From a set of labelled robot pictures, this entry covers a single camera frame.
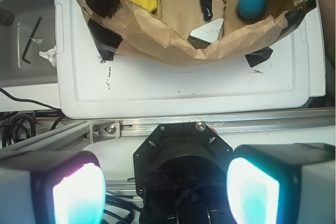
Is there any crumpled white paper scrap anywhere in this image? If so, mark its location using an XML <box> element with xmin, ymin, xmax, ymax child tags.
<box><xmin>39</xmin><ymin>46</ymin><xmax>57</xmax><ymax>68</ymax></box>

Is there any black cables bundle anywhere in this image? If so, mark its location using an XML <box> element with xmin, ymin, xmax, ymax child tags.
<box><xmin>0</xmin><ymin>87</ymin><xmax>66</xmax><ymax>148</ymax></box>

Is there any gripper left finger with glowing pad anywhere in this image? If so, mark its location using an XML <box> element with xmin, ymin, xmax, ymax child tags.
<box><xmin>1</xmin><ymin>151</ymin><xmax>106</xmax><ymax>223</ymax></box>

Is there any grey metal block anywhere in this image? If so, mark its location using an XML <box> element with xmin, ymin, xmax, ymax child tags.
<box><xmin>187</xmin><ymin>18</ymin><xmax>224</xmax><ymax>49</ymax></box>

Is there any grey plastic bin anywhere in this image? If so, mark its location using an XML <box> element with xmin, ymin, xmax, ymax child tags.
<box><xmin>1</xmin><ymin>0</ymin><xmax>57</xmax><ymax>88</ymax></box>

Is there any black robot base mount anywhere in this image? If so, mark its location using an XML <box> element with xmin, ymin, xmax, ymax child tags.
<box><xmin>133</xmin><ymin>131</ymin><xmax>235</xmax><ymax>223</ymax></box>

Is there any brown paper bag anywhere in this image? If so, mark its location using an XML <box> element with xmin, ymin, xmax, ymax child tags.
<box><xmin>76</xmin><ymin>0</ymin><xmax>307</xmax><ymax>66</ymax></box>

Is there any black allen key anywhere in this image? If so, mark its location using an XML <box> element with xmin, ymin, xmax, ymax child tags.
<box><xmin>21</xmin><ymin>17</ymin><xmax>42</xmax><ymax>64</ymax></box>

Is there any aluminium frame rail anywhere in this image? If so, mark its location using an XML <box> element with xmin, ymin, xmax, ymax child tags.
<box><xmin>1</xmin><ymin>108</ymin><xmax>335</xmax><ymax>156</ymax></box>

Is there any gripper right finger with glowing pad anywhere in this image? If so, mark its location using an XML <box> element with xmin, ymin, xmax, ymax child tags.
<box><xmin>226</xmin><ymin>143</ymin><xmax>335</xmax><ymax>223</ymax></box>

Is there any teal dimpled ball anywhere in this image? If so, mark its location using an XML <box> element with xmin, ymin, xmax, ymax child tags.
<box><xmin>237</xmin><ymin>0</ymin><xmax>267</xmax><ymax>19</ymax></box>

